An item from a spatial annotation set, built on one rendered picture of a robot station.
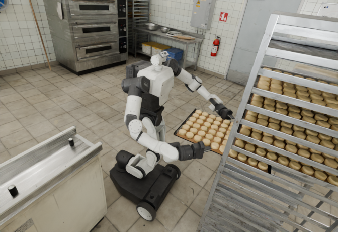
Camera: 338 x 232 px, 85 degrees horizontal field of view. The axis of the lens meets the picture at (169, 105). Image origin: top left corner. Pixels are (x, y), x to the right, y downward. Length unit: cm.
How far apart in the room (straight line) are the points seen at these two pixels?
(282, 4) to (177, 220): 426
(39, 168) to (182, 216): 134
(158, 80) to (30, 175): 96
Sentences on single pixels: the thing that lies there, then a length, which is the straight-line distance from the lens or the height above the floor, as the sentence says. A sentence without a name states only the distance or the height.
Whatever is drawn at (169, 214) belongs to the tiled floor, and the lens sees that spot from 211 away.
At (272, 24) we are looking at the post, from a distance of 85.
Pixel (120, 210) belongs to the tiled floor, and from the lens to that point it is 213.
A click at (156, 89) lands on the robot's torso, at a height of 129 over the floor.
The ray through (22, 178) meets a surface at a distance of 145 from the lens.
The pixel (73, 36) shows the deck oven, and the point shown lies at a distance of 455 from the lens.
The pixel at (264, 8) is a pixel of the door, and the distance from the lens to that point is 485.
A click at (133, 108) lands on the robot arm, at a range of 110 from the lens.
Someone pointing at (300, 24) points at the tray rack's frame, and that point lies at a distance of 86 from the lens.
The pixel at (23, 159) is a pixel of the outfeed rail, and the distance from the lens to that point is 152.
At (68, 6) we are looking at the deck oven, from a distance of 445.
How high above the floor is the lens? 185
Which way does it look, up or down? 31 degrees down
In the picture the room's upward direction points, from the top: 6 degrees clockwise
